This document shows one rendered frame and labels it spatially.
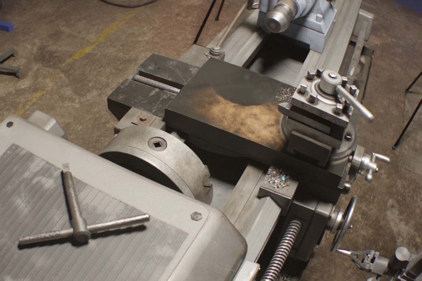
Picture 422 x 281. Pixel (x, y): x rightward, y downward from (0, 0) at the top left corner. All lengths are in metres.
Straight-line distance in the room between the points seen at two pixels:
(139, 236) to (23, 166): 0.23
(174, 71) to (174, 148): 0.78
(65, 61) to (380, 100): 2.28
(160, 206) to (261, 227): 0.65
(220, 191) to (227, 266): 0.85
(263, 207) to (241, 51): 0.75
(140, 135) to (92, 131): 1.81
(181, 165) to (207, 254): 0.31
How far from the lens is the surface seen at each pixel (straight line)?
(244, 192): 1.38
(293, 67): 2.10
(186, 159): 0.95
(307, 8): 1.85
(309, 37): 2.02
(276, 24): 1.62
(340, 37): 2.21
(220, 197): 1.51
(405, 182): 2.89
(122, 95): 1.59
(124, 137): 0.97
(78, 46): 3.53
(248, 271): 0.71
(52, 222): 0.67
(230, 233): 0.70
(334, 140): 1.27
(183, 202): 0.69
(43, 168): 0.74
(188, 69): 1.71
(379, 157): 1.58
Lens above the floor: 1.87
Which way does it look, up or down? 44 degrees down
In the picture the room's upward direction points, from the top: 7 degrees clockwise
